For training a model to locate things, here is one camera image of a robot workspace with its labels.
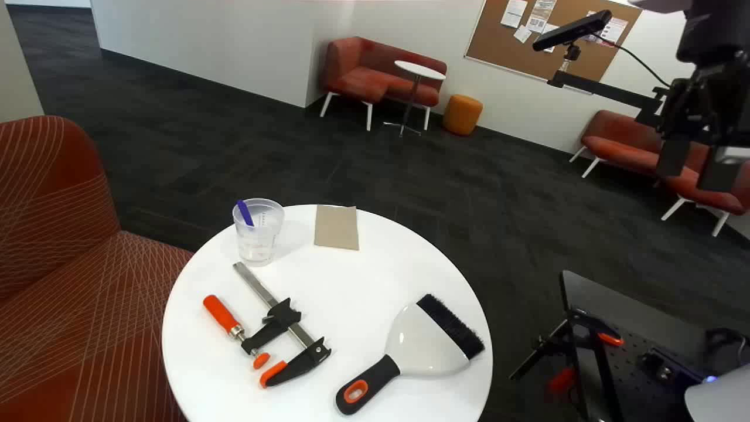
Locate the orange patterned armchair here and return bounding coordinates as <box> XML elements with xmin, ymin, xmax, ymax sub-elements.
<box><xmin>0</xmin><ymin>114</ymin><xmax>196</xmax><ymax>422</ymax></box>

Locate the black clamp with orange grips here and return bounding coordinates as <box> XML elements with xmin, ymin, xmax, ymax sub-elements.
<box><xmin>509</xmin><ymin>307</ymin><xmax>628</xmax><ymax>422</ymax></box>

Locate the small round white side table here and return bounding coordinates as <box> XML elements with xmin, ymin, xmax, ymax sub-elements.
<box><xmin>381</xmin><ymin>59</ymin><xmax>448</xmax><ymax>140</ymax></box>

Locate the brown cardboard piece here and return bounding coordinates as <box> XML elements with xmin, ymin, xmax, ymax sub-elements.
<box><xmin>311</xmin><ymin>203</ymin><xmax>361</xmax><ymax>254</ymax></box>

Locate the wide scraper black orange handle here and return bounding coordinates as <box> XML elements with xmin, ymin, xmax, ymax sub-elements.
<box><xmin>333</xmin><ymin>290</ymin><xmax>488</xmax><ymax>417</ymax></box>

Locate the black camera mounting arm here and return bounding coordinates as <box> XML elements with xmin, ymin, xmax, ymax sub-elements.
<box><xmin>543</xmin><ymin>42</ymin><xmax>675</xmax><ymax>113</ymax></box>

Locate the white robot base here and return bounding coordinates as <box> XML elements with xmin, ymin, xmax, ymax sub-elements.
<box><xmin>681</xmin><ymin>362</ymin><xmax>750</xmax><ymax>422</ymax></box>

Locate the black perforated mounting board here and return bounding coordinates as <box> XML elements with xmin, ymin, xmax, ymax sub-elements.
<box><xmin>557</xmin><ymin>268</ymin><xmax>750</xmax><ymax>422</ymax></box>

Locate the orange round pouf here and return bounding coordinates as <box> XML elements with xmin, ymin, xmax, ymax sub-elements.
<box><xmin>441</xmin><ymin>92</ymin><xmax>485</xmax><ymax>138</ymax></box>

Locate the clear plastic cup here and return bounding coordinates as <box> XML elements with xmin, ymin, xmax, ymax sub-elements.
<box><xmin>230</xmin><ymin>194</ymin><xmax>286</xmax><ymax>266</ymax></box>

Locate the blue marker with white barrel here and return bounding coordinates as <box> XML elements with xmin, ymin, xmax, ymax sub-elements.
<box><xmin>237</xmin><ymin>200</ymin><xmax>258</xmax><ymax>230</ymax></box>

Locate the red bench with white legs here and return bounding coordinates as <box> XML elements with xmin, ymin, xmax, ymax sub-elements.
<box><xmin>567</xmin><ymin>108</ymin><xmax>750</xmax><ymax>240</ymax></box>

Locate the bar clamp with orange handle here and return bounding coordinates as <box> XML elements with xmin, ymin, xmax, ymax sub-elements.
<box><xmin>201</xmin><ymin>260</ymin><xmax>333</xmax><ymax>391</ymax></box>

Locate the thin black camera cable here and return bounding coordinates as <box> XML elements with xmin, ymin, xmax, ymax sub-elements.
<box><xmin>600</xmin><ymin>33</ymin><xmax>675</xmax><ymax>90</ymax></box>

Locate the black stereo camera bar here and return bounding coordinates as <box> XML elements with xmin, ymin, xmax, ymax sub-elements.
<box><xmin>529</xmin><ymin>6</ymin><xmax>616</xmax><ymax>56</ymax></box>

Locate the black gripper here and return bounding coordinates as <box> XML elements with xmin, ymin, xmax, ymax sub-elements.
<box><xmin>657</xmin><ymin>59</ymin><xmax>750</xmax><ymax>193</ymax></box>

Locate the red sofa with white legs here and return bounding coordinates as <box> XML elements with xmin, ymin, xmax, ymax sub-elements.
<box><xmin>316</xmin><ymin>35</ymin><xmax>449</xmax><ymax>134</ymax></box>

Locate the cork pin board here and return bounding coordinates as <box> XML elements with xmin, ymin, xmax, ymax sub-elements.
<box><xmin>464</xmin><ymin>0</ymin><xmax>644</xmax><ymax>85</ymax></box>

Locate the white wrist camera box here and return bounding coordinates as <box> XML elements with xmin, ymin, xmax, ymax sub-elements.
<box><xmin>713</xmin><ymin>144</ymin><xmax>750</xmax><ymax>165</ymax></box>

